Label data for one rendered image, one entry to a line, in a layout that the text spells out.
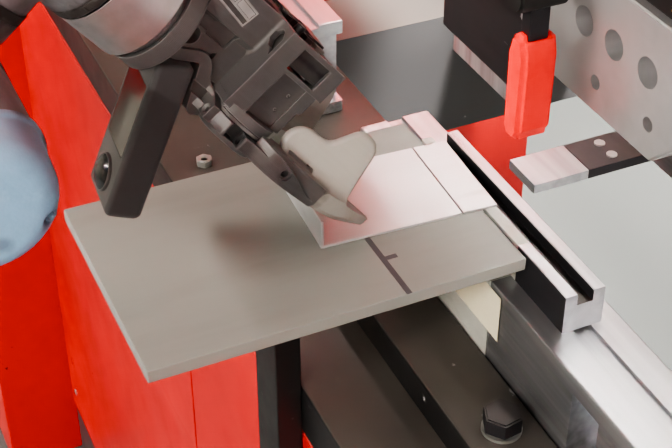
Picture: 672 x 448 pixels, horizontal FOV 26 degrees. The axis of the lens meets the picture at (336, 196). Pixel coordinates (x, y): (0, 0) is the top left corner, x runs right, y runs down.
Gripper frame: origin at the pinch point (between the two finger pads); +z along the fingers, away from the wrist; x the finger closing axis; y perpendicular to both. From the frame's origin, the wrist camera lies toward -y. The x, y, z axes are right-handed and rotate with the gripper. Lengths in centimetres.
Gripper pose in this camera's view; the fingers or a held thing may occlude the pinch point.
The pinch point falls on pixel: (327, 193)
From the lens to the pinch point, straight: 99.9
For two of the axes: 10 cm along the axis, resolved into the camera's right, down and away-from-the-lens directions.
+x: -3.7, -5.5, 7.5
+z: 6.0, 4.8, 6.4
